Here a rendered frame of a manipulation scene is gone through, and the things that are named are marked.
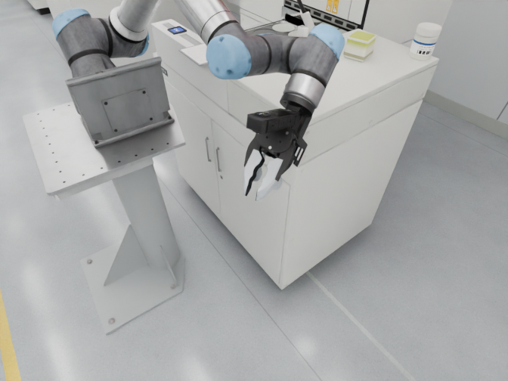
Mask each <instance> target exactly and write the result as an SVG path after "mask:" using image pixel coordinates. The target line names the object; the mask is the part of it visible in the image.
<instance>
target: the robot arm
mask: <svg viewBox="0 0 508 381"><path fill-rule="evenodd" d="M161 1H162V0H123V1H122V4H121V5H120V6H119V7H115V8H114V9H113V10H112V11H111V12H110V15H109V17H108V18H92V17H91V15H90V14H89V13H88V12H87V11H86V10H85V9H83V8H72V9H69V10H66V11H64V12H62V13H61V14H58V15H57V16H56V17H55V19H54V20H53V22H52V30H53V32H54V35H55V39H56V41H57V42H58V44H59V46H60V48H61V50H62V52H63V55H64V57H65V58H66V60H67V63H68V65H69V67H70V69H71V71H72V77H73V78H75V77H78V76H84V75H87V74H90V73H96V72H99V71H102V70H108V69H111V68H114V67H116V66H115V64H114V63H113V62H112V61H111V60H110V58H121V57H138V56H141V55H143V54H144V53H145V52H146V51H147V49H148V46H149V42H148V40H150V37H149V32H148V30H147V24H148V23H149V21H150V19H151V17H152V16H153V14H154V12H155V11H156V9H157V8H158V6H159V5H160V2H161ZM173 1H174V2H175V3H176V5H177V6H178V7H179V9H180V10H181V12H182V13H183V15H184V16H185V17H186V18H187V20H188V21H189V23H190V24H191V26H192V27H193V28H194V29H195V31H196V32H197V34H198V35H199V37H200V38H201V39H202V40H203V42H204V43H205V45H206V46H207V49H206V61H208V65H209V69H210V71H211V72H212V74H213V75H214V76H216V77H218V78H220V79H242V78H243V77H248V76H259V75H265V74H270V73H284V74H289V75H290V78H289V80H288V83H287V84H285V89H284V90H283V95H282V97H281V99H280V104H281V105H282V106H283V107H284V108H285V109H282V108H278V109H274V110H266V111H262V112H256V113H251V114H247V121H246V128H247V129H251V130H252V131H253V132H255V133H256V135H255V137H254V139H253V140H252V141H251V142H250V144H249V146H248V148H247V151H246V157H245V162H244V170H243V195H244V196H246V197H247V195H248V193H249V191H250V189H251V187H252V182H253V181H258V180H259V179H260V178H261V176H262V165H263V164H264V162H265V155H266V156H269V157H272V158H273V160H270V161H269V162H268V165H267V173H266V176H265V177H264V178H263V179H262V184H261V186H260V187H259V189H258V190H257V192H256V201H260V200H262V199H263V198H265V197H266V196H267V195H268V194H269V193H270V192H271V191H272V190H278V189H280V187H281V185H282V178H281V176H282V174H283V173H285V171H286V170H288V168H289V167H291V165H292V163H293V164H294V165H295V166H296V167H298V165H299V163H300V160H301V158H302V156H303V154H304V152H305V149H306V147H307V146H308V145H307V143H306V142H305V141H304V139H303V136H304V134H305V131H306V129H307V128H308V125H309V123H310V121H311V118H312V115H313V112H314V110H315V109H317V107H318V104H319V103H320V101H321V98H322V96H323V94H324V92H325V88H326V87H327V84H328V82H329V81H330V77H331V76H332V74H333V71H334V69H335V67H336V65H337V64H338V62H339V57H340V55H341V53H342V50H343V48H344V45H345V39H344V37H343V35H342V33H341V32H340V31H339V30H338V29H336V28H335V27H333V26H330V25H326V24H319V25H317V26H314V27H313V28H312V30H311V32H310V33H309V34H308V37H297V36H283V35H276V34H274V33H266V34H258V35H248V34H247V33H246V32H245V30H244V29H243V27H242V26H241V25H240V24H239V22H238V21H237V19H236V18H235V17H234V15H233V14H232V13H231V12H230V10H229V9H228V7H227V6H226V5H225V3H224V2H223V1H222V0H173ZM298 147H300V149H299V152H298V153H297V155H296V156H295V154H296V151H297V149H298ZM302 149H303V151H302V154H301V156H300V158H299V161H298V160H297V158H298V156H299V154H300V152H301V150H302ZM293 160H294V162H293Z"/></svg>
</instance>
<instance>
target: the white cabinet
mask: <svg viewBox="0 0 508 381"><path fill-rule="evenodd" d="M161 67H162V71H163V78H164V82H165V85H166V92H167V95H168V99H169V103H170V104H171V105H172V106H173V108H174V111H175V114H176V116H177V119H178V123H179V125H180V128H181V132H182V134H183V136H184V140H185V144H186V145H184V146H182V147H179V148H176V149H174V150H175V156H176V159H177V164H178V169H179V173H180V175H181V176H182V177H183V178H184V180H185V181H186V182H187V183H188V184H189V185H190V186H191V187H192V188H193V189H194V191H195V192H196V193H197V194H198V195H199V196H200V198H201V199H202V200H203V201H204V202H205V204H206V205H207V206H208V207H209V208H210V209H211V210H212V211H213V212H214V213H215V215H216V216H217V217H218V218H219V219H220V220H221V222H222V223H223V224H224V225H225V226H226V228H227V229H228V230H229V231H230V232H231V233H232V234H233V235H234V236H235V237H236V238H237V240H238V241H239V242H240V243H241V244H242V245H243V247H244V248H245V249H246V250H247V251H248V253H249V254H250V255H251V256H252V257H253V258H254V259H255V260H256V261H257V262H258V264H259V265H260V266H261V267H262V268H263V269H264V271H265V272H266V273H267V274H268V275H269V277H270V278H271V279H272V280H273V281H274V282H275V283H276V284H277V285H278V286H279V287H280V289H281V290H282V289H284V288H285V287H287V286H288V285H289V284H291V283H292V282H293V281H294V280H296V279H297V278H299V277H300V276H302V275H303V274H304V273H305V272H306V271H308V270H309V269H311V268H313V267H314V266H315V265H316V264H317V263H319V262H320V261H322V260H323V259H325V258H326V257H327V256H328V255H329V254H331V253H332V252H334V251H335V250H337V249H338V248H340V247H341V246H342V245H343V244H344V243H346V242H347V241H349V240H350V239H352V238H353V237H354V236H355V235H357V234H358V233H360V232H361V231H362V230H364V229H365V228H366V227H367V226H369V225H371V223H372V221H373V217H374V216H375V214H376V211H377V209H378V206H379V203H380V201H381V199H382V197H383V194H384V192H385V190H386V187H387V184H388V183H389V179H390V178H391V176H392V173H393V170H394V168H395V165H396V163H397V161H398V158H399V156H400V154H401V151H402V149H403V146H404V143H405V141H406V140H407V136H408V135H409V132H410V129H411V127H412V125H413V123H414V120H415V118H416V116H417V113H418V110H419V108H420V105H421V103H422V101H423V99H420V100H418V101H416V102H414V103H413V104H411V105H409V106H407V107H405V108H404V109H402V110H399V111H398V112H396V113H394V114H392V115H391V116H388V117H387V118H385V119H383V120H381V121H379V122H378V123H376V124H374V125H372V126H370V127H369V128H367V129H365V130H363V131H361V132H359V133H357V134H356V135H353V136H352V137H350V138H348V139H346V140H344V141H343V142H341V143H339V144H337V145H335V146H334V147H331V148H330V149H328V150H326V151H324V152H323V153H320V154H318V155H317V156H315V157H313V158H311V159H309V160H308V161H306V162H304V163H302V164H300V165H299V166H298V167H296V166H295V165H294V164H293V163H292V165H291V167H289V168H288V170H286V171H285V173H283V174H282V176H281V178H282V185H281V187H280V189H278V190H272V191H271V192H270V193H269V194H268V195H267V196H266V197H265V198H263V199H262V200H260V201H256V192H257V190H258V189H259V187H260V186H261V184H262V179H263V178H264V177H265V176H266V173H267V165H268V162H269V161H270V160H273V158H272V157H269V156H266V155H265V162H264V164H263V165H262V176H261V178H260V179H259V180H258V181H253V182H252V187H251V189H250V191H249V193H248V195H247V197H246V196H244V195H243V170H244V162H245V157H246V151H247V148H248V146H249V144H250V142H251V141H252V140H253V139H254V137H255V135H256V133H255V132H253V131H252V130H251V129H247V128H246V125H244V124H243V123H242V122H241V121H240V120H238V119H237V118H236V117H235V116H233V115H232V114H230V113H227V112H225V111H224V110H223V109H222V108H220V107H219V106H218V105H217V104H215V103H214V102H213V101H211V100H210V99H209V98H207V96H205V95H204V94H203V93H202V92H200V91H199V90H197V89H196V88H195V87H193V86H192V84H190V83H189V82H187V81H186V80H185V79H183V78H182V77H181V76H180V75H178V74H177V73H176V72H175V71H174V70H172V69H171V68H170V67H168V66H167V65H166V64H164V63H163V62H162V63H161Z"/></svg>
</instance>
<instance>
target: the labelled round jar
mask: <svg viewBox="0 0 508 381"><path fill-rule="evenodd" d="M441 29H442V28H441V26H439V25H438V24H436V23H420V24H419V25H418V27H417V32H416V33H415V36H414V40H413V41H412V44H411V47H410V50H409V53H408V54H409V56H410V57H412V58H413V59H416V60H428V59H429V58H430V57H431V55H432V53H433V50H434V48H435V44H436V42H437V40H438V36H439V34H440V32H441Z"/></svg>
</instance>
